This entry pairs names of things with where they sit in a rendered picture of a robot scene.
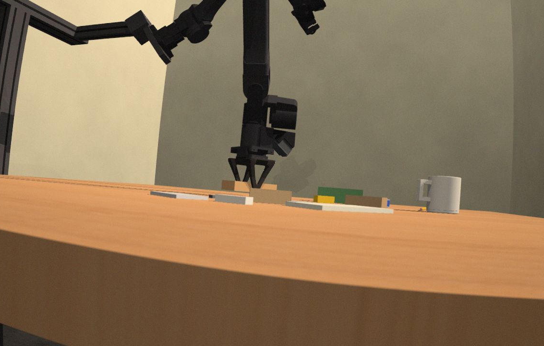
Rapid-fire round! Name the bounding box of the wooden ball-in-hole puzzle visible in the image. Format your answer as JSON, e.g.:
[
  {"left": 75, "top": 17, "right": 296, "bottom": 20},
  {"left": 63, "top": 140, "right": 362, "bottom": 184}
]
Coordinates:
[{"left": 221, "top": 180, "right": 277, "bottom": 192}]

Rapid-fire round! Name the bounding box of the green flat box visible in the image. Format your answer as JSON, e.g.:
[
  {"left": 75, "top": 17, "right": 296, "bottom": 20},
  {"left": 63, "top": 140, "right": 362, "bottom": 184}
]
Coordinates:
[{"left": 318, "top": 187, "right": 363, "bottom": 204}]

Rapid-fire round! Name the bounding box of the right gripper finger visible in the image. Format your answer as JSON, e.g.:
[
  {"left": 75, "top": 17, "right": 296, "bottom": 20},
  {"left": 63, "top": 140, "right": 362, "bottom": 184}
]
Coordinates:
[
  {"left": 246, "top": 157, "right": 275, "bottom": 189},
  {"left": 228, "top": 158, "right": 250, "bottom": 182}
]

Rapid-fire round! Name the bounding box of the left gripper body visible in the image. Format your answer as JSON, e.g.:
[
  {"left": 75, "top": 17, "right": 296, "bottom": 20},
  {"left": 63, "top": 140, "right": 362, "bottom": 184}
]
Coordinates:
[{"left": 292, "top": 11, "right": 316, "bottom": 34}]

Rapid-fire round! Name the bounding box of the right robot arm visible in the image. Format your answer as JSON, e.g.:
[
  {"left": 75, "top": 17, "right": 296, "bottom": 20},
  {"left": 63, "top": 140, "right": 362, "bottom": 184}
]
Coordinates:
[{"left": 242, "top": 0, "right": 297, "bottom": 157}]

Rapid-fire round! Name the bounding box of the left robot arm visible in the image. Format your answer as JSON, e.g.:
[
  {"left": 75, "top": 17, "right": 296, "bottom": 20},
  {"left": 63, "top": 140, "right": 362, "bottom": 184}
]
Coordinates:
[{"left": 150, "top": 0, "right": 326, "bottom": 58}]

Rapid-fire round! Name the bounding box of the yellow rectangular block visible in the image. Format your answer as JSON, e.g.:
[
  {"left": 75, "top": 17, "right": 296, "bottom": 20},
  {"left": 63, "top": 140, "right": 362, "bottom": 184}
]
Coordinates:
[{"left": 314, "top": 195, "right": 335, "bottom": 203}]

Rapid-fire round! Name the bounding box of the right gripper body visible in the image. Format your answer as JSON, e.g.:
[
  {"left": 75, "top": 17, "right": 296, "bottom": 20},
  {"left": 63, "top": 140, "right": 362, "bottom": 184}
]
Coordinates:
[{"left": 230, "top": 124, "right": 274, "bottom": 160}]

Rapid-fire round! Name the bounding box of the grey mug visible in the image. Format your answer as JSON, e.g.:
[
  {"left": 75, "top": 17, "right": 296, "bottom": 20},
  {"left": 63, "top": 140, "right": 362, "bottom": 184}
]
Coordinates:
[{"left": 416, "top": 176, "right": 461, "bottom": 214}]

